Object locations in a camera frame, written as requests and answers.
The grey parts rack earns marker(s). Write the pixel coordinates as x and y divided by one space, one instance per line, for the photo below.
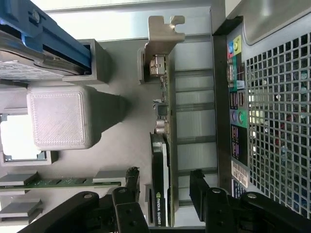
60 119

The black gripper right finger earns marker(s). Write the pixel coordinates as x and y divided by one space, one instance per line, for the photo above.
216 208

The open black PC case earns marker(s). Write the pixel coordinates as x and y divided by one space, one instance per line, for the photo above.
279 121

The silver CPU chip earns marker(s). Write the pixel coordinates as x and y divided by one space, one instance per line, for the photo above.
17 136

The green RAM stick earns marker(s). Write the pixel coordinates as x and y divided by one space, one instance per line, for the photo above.
60 182

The hard disk in blue caddy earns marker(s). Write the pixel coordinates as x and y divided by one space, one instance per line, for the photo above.
36 53

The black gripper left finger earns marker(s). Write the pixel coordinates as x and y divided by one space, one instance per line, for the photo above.
128 213

